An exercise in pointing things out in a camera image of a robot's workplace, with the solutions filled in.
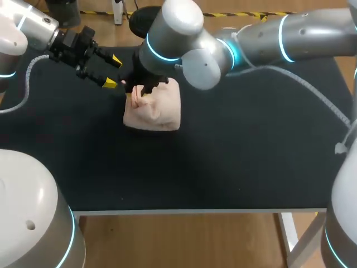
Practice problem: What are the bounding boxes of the white cable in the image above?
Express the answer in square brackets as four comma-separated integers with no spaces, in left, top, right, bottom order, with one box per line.
[223,30,353,155]
[0,51,51,114]

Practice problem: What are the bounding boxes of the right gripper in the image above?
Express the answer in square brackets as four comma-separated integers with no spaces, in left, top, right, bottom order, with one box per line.
[122,50,170,98]

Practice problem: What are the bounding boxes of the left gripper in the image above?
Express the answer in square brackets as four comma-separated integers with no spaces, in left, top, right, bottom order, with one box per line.
[48,25,124,90]

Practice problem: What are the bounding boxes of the pale pink towel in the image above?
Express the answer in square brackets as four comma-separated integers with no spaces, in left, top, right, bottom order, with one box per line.
[120,78,181,132]

